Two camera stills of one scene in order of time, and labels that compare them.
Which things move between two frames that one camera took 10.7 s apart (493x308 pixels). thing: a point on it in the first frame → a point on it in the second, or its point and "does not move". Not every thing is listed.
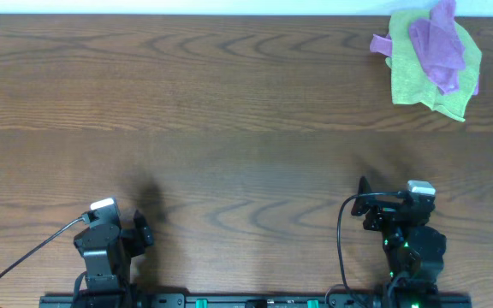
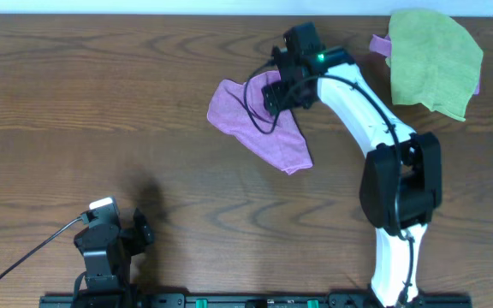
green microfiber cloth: x=411 y=83 does not move
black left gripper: x=144 y=228 does not move
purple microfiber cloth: x=437 y=44 → x=240 y=109
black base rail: x=256 y=300 does not move
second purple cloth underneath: x=382 y=44 does not move
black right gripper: x=376 y=216 → x=276 y=98
